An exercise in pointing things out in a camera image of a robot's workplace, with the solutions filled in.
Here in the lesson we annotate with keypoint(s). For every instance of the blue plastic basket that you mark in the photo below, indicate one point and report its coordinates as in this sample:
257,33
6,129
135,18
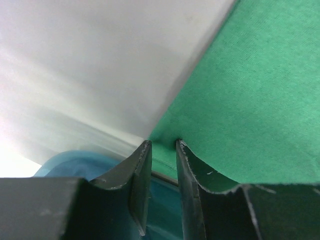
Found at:
164,220

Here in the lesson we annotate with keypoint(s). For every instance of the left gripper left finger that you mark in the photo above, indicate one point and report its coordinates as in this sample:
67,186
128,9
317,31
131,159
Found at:
113,206

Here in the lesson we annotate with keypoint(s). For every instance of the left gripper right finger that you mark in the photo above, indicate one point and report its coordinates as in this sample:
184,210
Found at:
215,207

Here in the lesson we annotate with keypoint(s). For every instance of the green t shirt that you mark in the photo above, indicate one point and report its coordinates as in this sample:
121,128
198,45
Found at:
251,107

